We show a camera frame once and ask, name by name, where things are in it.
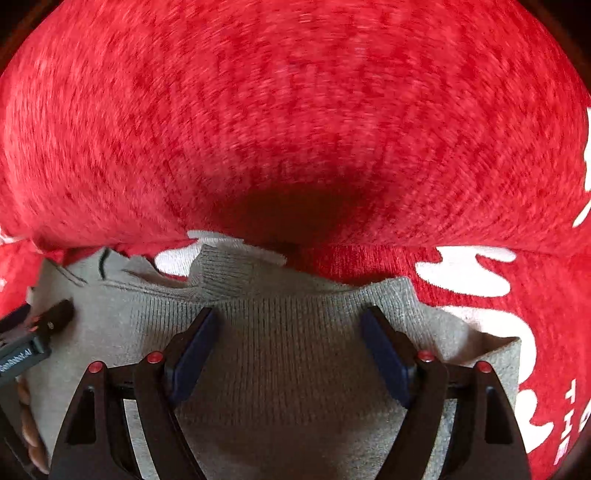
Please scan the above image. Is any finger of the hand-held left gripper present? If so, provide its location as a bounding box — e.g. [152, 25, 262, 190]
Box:
[0, 305, 33, 342]
[31, 299, 75, 335]

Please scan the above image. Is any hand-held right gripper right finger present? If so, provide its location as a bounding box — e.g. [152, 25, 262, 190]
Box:
[360, 305, 532, 480]

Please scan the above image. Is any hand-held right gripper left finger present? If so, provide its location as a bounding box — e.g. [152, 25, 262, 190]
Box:
[51, 307, 220, 480]

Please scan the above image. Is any grey knit sweater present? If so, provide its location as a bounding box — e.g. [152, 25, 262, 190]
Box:
[28, 242, 522, 480]

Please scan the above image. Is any person's left hand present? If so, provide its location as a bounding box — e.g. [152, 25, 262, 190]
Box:
[16, 378, 49, 474]

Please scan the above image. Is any red printed blanket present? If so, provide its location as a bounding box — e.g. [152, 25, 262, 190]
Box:
[0, 0, 591, 480]

